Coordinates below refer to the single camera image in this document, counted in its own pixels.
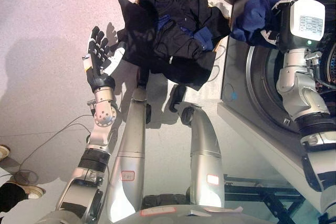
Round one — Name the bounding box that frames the dark grey washing machine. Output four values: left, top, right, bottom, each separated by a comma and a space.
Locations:
219, 0, 336, 137

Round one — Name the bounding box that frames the black garment pile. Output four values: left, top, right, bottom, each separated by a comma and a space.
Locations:
117, 0, 232, 91

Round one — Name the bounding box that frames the grey robot torso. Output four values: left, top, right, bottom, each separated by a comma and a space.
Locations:
39, 194, 270, 224

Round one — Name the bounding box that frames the black metal frame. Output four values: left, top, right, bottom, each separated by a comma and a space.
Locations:
224, 173, 312, 224

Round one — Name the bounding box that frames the blue garment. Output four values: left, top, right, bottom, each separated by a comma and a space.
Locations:
156, 14, 214, 51
230, 0, 282, 44

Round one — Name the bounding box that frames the black trouser leg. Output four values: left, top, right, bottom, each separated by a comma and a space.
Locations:
0, 182, 30, 214

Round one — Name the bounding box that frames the grey machine plinth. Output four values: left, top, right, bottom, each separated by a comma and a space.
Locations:
217, 102, 325, 210

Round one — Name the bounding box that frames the black left robot foot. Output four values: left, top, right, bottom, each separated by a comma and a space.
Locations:
136, 68, 152, 124

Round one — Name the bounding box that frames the black robot foot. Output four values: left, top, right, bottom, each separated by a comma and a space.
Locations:
169, 84, 187, 112
136, 68, 152, 124

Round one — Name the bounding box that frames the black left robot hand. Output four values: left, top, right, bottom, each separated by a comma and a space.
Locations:
82, 26, 127, 94

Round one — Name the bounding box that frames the white cloth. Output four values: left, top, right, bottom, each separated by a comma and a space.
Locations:
208, 0, 233, 13

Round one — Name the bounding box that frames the black right robot foot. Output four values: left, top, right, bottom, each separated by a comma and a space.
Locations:
169, 84, 187, 112

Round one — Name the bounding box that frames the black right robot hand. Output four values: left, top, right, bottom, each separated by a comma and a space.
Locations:
261, 0, 327, 53

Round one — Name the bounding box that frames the thin grey floor cable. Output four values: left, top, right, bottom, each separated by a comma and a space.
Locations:
15, 113, 97, 186

